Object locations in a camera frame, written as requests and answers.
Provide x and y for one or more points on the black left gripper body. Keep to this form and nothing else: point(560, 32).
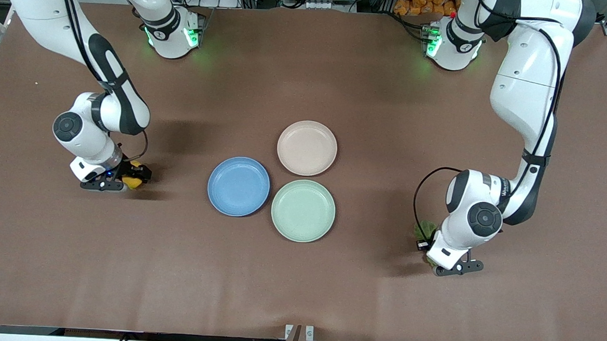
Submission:
point(424, 244)

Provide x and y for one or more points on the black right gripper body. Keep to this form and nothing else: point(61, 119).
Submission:
point(127, 167)

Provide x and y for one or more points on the yellow lemon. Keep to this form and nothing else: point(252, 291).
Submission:
point(133, 183)

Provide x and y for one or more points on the green lettuce leaf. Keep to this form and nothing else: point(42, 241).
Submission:
point(425, 230)

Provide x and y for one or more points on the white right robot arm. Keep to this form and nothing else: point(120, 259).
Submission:
point(104, 108)

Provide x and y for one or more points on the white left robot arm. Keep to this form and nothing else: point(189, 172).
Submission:
point(526, 88)

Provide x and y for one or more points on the blue plate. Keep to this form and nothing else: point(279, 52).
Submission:
point(238, 186)

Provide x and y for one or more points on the pale green plate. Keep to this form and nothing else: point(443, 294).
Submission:
point(303, 210)

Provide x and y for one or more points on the beige pink plate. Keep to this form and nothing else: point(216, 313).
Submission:
point(307, 148)

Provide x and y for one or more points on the bag of orange fruits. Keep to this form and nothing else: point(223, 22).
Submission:
point(426, 3)

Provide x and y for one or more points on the white multi-socket strip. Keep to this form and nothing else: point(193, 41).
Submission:
point(322, 4)

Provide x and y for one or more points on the metal bracket on table edge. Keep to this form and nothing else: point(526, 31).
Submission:
point(299, 339)

